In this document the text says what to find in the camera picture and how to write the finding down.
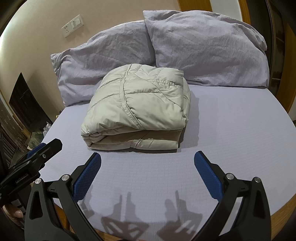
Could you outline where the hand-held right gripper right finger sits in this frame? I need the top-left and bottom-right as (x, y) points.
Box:
(194, 151), (271, 241)

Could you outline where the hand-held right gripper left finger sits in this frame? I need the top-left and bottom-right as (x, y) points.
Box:
(24, 152), (102, 241)

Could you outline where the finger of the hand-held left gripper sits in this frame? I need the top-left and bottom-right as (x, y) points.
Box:
(26, 142), (47, 158)
(9, 138), (63, 173)

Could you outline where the light puffer jacket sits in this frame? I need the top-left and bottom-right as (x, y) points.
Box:
(81, 63), (191, 150)

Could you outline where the person's left hand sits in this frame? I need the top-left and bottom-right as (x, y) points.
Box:
(3, 204), (25, 220)

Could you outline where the glass side table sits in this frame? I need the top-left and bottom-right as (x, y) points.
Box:
(28, 131), (47, 149)

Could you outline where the small shiny clutter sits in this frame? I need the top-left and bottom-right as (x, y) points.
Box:
(43, 120), (53, 136)

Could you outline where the dark patterned panel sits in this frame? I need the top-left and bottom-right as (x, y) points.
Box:
(0, 97), (30, 167)

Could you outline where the bed with lilac sheet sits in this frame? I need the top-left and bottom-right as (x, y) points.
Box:
(40, 85), (296, 239)

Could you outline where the lilac pillow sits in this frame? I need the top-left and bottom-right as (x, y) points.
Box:
(143, 10), (270, 88)
(50, 20), (156, 108)

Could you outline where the wooden shelf unit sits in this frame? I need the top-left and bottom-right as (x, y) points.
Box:
(266, 0), (296, 112)

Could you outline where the white wall switch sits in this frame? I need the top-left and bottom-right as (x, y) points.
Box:
(70, 14), (84, 30)

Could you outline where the wooden door frame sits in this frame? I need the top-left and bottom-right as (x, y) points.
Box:
(238, 0), (252, 25)

